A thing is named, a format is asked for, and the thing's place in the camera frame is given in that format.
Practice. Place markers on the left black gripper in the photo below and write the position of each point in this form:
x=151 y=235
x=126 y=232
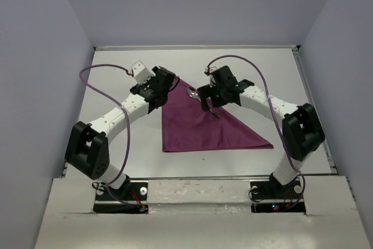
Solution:
x=145 y=84

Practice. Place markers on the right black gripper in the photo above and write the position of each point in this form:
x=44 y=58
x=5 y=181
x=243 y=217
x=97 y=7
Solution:
x=208 y=91

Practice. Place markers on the metal spoon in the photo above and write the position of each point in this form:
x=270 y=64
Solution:
x=193 y=93

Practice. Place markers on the purple cloth napkin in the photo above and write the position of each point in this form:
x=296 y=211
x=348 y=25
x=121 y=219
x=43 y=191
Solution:
x=187 y=128

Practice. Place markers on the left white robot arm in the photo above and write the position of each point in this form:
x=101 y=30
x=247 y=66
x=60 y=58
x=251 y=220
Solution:
x=88 y=145

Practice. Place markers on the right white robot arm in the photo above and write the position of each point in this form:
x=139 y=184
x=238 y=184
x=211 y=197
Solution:
x=299 y=127

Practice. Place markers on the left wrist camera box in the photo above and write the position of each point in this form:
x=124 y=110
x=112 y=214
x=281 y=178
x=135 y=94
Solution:
x=140 y=73

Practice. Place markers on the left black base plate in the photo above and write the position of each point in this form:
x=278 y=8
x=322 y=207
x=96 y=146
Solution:
x=130 y=200

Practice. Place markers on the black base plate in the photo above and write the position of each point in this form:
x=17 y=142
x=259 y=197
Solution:
x=269 y=196
x=130 y=200

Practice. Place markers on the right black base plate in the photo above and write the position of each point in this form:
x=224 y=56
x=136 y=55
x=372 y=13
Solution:
x=269 y=196

